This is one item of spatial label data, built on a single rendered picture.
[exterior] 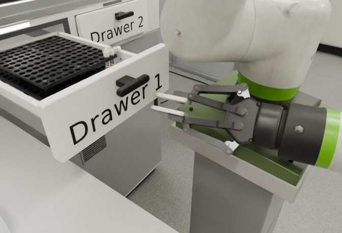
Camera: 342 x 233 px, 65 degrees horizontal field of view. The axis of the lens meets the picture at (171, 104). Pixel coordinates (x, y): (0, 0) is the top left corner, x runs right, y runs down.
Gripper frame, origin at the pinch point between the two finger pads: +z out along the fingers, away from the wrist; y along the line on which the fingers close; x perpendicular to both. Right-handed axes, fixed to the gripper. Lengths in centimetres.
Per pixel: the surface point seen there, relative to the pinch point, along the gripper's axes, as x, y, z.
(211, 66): -172, 58, 47
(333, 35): -252, 132, -47
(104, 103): 10.8, -3.3, 7.3
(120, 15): -14.9, 24.6, 29.9
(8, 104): 14.7, -7.6, 24.6
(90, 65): 6.8, 3.5, 16.1
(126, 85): 11.0, 0.5, 3.8
